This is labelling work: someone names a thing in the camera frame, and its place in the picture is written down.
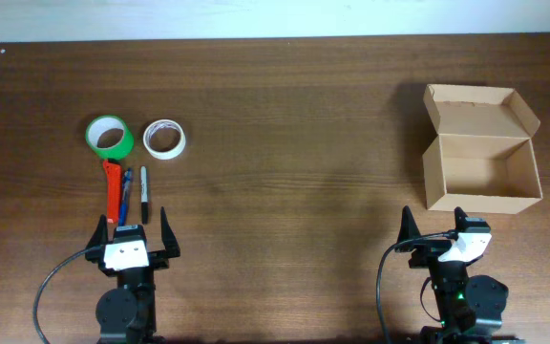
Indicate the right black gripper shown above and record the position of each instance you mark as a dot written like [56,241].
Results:
[429,250]

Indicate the white masking tape roll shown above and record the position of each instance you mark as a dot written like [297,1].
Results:
[160,124]

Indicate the black permanent marker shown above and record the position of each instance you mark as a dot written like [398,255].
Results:
[144,195]

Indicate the orange utility knife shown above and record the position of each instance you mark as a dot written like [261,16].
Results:
[113,174]

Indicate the brown cardboard box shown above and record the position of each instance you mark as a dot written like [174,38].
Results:
[482,158]

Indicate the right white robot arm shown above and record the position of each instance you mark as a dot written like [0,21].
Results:
[469,307]

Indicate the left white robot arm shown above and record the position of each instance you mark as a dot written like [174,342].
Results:
[127,313]

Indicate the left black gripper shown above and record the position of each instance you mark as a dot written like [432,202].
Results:
[158,258]

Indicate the green tape roll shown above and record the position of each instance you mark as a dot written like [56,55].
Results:
[104,125]

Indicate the blue ballpoint pen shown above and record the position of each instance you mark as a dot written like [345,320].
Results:
[125,194]

